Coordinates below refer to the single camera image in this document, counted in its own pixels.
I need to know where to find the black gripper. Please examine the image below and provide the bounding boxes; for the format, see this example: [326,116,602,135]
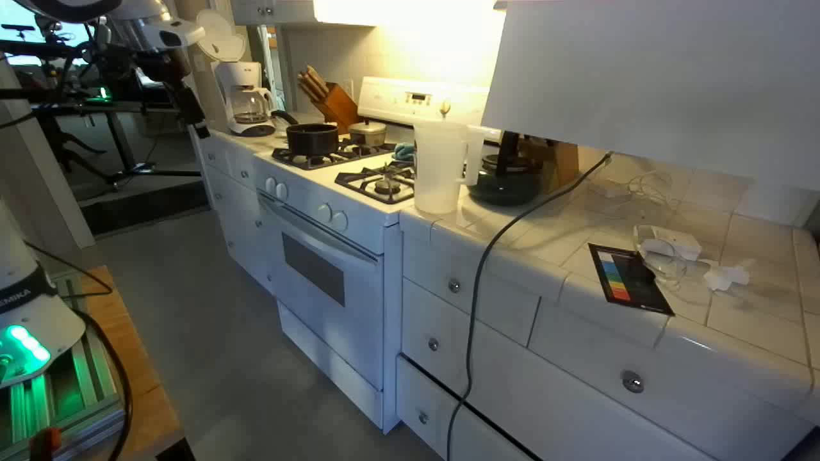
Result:
[138,50,212,138]

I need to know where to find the narrow white drawer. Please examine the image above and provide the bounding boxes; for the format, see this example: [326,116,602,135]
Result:
[398,215,546,345]

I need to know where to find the wide white drawer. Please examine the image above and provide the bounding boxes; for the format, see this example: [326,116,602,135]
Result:
[525,297,814,461]

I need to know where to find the white bottom drawer front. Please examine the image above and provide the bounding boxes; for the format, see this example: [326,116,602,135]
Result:
[394,356,536,461]

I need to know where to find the white coffee maker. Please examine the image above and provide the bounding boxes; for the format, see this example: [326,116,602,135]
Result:
[212,58,276,138]

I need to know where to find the black floor platform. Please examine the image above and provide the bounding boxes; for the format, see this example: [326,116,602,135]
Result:
[79,176,212,235]

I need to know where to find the black saucepan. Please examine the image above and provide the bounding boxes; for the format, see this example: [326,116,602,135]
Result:
[268,107,343,162]

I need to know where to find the white base cabinets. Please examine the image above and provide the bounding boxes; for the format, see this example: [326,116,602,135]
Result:
[186,126,276,292]

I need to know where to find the wooden knife block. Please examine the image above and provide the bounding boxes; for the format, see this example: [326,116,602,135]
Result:
[294,64,362,133]

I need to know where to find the small pot with lid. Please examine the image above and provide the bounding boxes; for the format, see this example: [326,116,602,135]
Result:
[345,117,391,148]

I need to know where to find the translucent white plastic pitcher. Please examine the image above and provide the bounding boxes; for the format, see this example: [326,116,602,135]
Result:
[412,117,486,219]

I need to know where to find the white gas stove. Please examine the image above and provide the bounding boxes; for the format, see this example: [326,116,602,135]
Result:
[254,75,495,432]

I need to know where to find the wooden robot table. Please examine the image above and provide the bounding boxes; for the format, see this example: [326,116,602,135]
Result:
[49,263,186,461]

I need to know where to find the dark round bowl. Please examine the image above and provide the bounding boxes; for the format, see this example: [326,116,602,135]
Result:
[466,131,546,210]

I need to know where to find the red emergency button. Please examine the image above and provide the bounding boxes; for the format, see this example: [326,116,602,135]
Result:
[29,426,63,461]

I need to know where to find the colour checker card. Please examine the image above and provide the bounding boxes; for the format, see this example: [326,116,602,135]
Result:
[587,242,676,317]

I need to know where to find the clear plastic bag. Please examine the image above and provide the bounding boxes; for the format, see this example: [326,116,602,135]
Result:
[631,224,707,279]

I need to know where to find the white crumpled wrapper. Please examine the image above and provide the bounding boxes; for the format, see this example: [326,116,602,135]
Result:
[700,260,755,294]

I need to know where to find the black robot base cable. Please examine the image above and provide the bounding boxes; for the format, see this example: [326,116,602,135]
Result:
[22,242,136,461]

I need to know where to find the metal mounting frame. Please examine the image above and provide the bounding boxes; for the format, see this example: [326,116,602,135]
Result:
[0,335,125,458]

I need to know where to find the black power cable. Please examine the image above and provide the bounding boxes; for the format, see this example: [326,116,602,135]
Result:
[444,151,614,461]

